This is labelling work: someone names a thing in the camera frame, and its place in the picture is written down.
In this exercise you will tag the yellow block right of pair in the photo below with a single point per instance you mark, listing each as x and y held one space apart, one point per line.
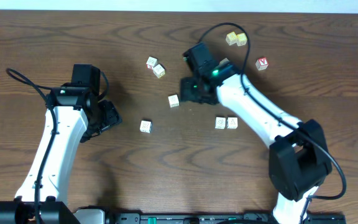
241 39

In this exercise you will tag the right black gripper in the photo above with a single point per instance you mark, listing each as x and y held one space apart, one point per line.
186 91

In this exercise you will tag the cream block near top centre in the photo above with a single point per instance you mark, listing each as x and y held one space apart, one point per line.
225 60

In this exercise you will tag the white block with bug drawing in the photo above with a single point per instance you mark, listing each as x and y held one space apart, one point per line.
232 123

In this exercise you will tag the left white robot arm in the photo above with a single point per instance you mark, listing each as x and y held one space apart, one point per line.
74 116

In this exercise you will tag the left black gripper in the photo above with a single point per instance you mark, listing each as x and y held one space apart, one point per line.
107 116

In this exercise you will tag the white block with yellow side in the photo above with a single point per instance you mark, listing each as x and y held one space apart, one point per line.
159 71

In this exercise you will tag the red letter block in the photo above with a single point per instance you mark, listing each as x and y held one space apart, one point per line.
261 63

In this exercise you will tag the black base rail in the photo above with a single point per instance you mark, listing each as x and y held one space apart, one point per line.
197 218

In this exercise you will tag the yellow block left of pair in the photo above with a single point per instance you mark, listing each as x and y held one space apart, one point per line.
231 38

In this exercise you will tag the white block with red side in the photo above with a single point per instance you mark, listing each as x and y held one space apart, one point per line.
151 62

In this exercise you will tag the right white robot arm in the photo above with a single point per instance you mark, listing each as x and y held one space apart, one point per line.
298 160

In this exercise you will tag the yellow block of pair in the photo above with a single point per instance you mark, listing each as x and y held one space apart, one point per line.
241 39
231 38

